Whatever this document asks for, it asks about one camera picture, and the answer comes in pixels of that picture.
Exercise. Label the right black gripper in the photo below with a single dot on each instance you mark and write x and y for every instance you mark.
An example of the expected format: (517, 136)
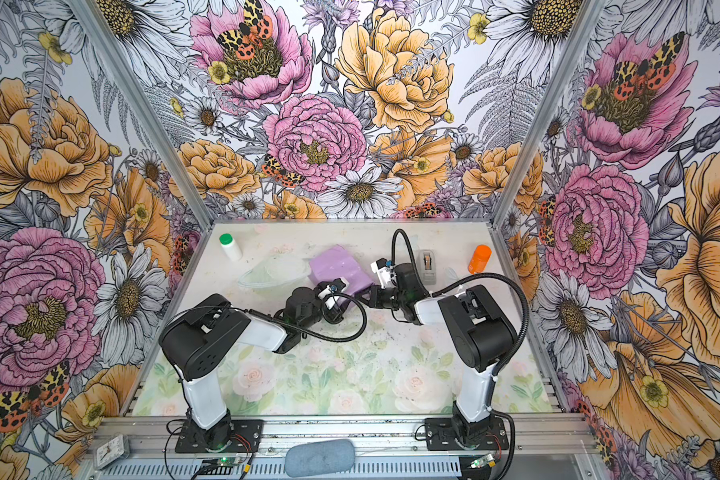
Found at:
(375, 293)

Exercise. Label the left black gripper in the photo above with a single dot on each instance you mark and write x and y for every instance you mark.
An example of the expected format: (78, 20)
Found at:
(334, 315)

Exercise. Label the pink wrapping paper sheet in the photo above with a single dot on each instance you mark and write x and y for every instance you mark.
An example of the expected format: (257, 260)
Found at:
(338, 263)

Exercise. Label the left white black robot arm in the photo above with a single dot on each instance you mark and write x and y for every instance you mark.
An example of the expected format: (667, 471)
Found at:
(198, 340)

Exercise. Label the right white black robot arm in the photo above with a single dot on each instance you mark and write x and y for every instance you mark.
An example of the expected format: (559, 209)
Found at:
(481, 332)

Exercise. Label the grey tape dispenser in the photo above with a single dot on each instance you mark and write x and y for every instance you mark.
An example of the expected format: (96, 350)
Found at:
(427, 268)

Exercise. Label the white bottle green cap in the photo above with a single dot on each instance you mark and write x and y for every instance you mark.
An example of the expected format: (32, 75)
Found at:
(231, 247)

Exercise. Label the orange bottle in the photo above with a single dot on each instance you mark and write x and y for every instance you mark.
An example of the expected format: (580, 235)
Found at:
(479, 260)

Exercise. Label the grey foam pad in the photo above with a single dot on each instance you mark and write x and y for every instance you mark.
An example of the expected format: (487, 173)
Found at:
(320, 458)

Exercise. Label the aluminium front rail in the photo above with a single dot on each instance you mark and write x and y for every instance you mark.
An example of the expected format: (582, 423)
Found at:
(535, 434)

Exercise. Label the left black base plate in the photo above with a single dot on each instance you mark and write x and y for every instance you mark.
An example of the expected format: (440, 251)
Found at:
(228, 436)

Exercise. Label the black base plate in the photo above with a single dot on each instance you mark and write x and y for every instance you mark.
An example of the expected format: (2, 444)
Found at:
(438, 433)
(228, 436)

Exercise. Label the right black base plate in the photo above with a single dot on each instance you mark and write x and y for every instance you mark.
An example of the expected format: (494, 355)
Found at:
(438, 433)

